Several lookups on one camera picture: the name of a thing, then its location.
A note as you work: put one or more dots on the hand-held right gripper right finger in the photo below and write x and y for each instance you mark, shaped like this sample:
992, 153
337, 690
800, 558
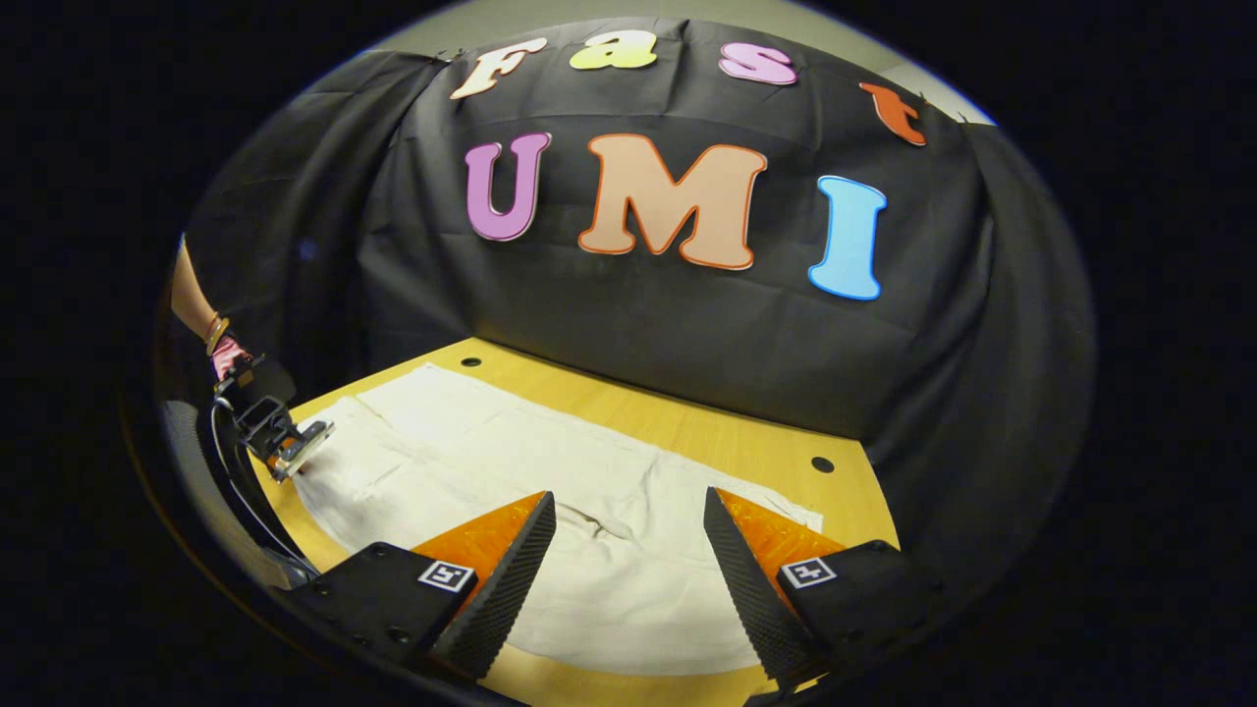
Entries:
748, 589

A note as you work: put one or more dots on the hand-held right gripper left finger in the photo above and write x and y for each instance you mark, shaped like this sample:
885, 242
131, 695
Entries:
511, 589

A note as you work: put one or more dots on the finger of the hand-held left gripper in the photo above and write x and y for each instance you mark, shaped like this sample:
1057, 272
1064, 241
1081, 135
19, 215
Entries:
304, 447

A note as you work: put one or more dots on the cream white jeans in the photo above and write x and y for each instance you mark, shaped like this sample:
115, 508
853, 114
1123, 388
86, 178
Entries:
609, 589

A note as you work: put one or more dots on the black backdrop cloth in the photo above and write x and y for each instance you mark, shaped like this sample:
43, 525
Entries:
638, 324

